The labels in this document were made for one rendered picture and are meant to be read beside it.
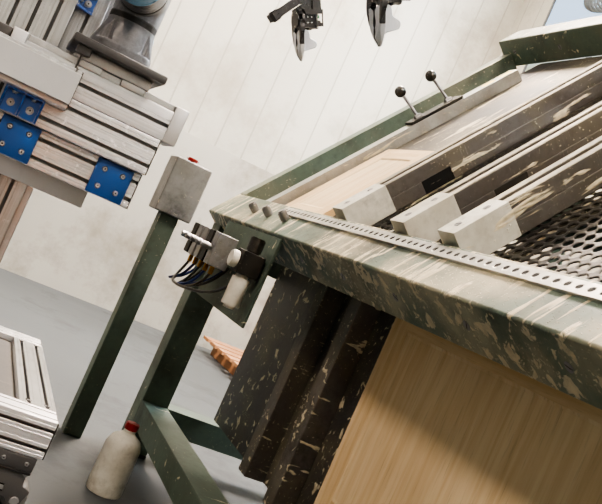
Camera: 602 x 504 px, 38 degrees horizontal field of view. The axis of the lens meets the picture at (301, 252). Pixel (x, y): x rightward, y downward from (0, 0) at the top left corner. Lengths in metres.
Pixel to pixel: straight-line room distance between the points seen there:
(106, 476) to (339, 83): 4.32
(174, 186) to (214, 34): 3.38
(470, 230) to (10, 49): 1.01
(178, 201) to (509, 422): 1.46
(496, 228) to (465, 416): 0.36
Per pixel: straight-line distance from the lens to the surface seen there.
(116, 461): 2.40
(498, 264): 1.40
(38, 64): 1.93
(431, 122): 2.80
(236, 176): 6.01
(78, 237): 5.86
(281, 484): 2.16
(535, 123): 2.28
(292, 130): 6.13
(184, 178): 2.72
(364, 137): 2.97
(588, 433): 1.44
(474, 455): 1.63
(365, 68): 6.35
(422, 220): 1.76
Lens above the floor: 0.76
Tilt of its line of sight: 1 degrees up
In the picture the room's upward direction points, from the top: 24 degrees clockwise
